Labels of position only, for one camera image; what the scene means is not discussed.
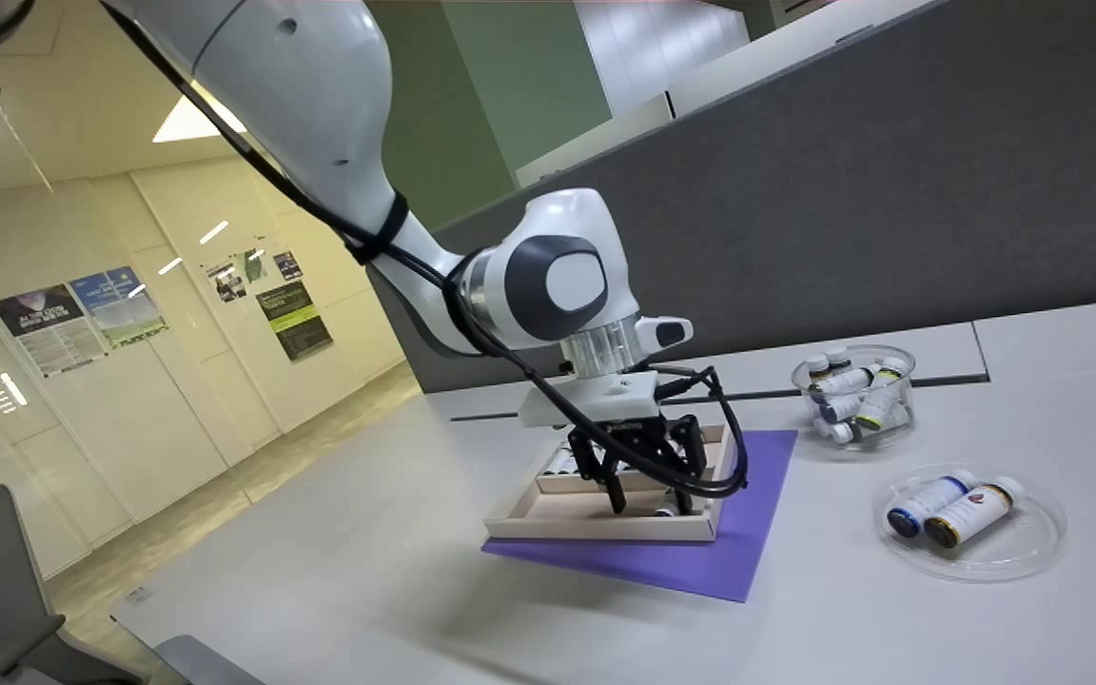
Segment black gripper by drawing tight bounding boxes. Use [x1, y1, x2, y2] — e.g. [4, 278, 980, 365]
[564, 409, 714, 519]

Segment wooden box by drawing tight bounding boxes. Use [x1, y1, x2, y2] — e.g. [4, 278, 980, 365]
[485, 419, 738, 550]

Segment blue capped small bottle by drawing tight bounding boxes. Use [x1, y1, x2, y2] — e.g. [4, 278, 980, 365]
[812, 390, 872, 426]

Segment white labelled bottle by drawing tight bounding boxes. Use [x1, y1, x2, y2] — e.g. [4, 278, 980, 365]
[812, 363, 882, 399]

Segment yellowish labelled bottle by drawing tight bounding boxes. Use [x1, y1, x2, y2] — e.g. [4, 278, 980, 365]
[853, 358, 915, 437]

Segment white bottle with blue cap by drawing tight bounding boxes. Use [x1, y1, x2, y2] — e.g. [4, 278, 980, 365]
[882, 470, 986, 541]

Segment purple mat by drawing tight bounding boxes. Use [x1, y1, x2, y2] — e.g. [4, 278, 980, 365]
[481, 426, 802, 608]

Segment clear glass bowl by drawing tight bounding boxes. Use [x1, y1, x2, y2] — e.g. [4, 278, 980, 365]
[790, 343, 922, 462]

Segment white and black cylinders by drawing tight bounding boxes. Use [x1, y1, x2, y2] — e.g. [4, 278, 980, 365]
[922, 472, 1031, 557]

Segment clear glass plate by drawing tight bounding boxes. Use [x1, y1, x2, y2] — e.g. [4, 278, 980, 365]
[872, 464, 1071, 588]

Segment green pillar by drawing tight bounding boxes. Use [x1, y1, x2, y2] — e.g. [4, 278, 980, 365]
[353, 0, 617, 258]

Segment white desk behind partition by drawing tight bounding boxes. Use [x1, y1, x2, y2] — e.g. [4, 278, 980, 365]
[516, 0, 949, 192]

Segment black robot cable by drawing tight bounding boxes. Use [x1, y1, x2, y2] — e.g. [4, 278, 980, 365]
[98, 0, 754, 504]

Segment grey partition wall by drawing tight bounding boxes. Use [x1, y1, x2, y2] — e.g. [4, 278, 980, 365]
[365, 0, 1096, 398]

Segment black green wall poster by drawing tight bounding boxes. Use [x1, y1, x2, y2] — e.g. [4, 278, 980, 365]
[253, 278, 339, 365]

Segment blue green wall poster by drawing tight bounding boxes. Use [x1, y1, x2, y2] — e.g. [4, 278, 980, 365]
[67, 264, 171, 353]

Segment dark photo wall poster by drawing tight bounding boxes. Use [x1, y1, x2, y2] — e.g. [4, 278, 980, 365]
[0, 282, 111, 381]

